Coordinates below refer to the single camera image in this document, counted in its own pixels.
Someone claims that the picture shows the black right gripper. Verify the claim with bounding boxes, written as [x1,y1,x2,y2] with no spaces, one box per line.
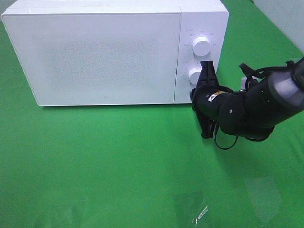
[191,61,234,139]

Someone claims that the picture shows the clear tape patch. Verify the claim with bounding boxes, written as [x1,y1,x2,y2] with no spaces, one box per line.
[173,190,212,228]

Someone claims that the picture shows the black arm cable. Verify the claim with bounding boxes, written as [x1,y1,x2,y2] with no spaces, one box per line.
[212,122,239,150]

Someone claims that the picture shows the white microwave oven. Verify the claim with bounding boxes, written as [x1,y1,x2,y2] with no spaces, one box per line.
[1,0,229,104]

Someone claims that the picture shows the white microwave knob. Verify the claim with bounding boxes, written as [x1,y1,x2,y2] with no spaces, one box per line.
[192,35,212,57]
[188,67,202,85]

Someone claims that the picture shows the white microwave door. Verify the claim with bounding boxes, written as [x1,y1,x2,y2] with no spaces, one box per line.
[3,13,181,106]

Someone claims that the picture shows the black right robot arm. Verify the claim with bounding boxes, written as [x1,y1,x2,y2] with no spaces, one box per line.
[190,59,304,142]

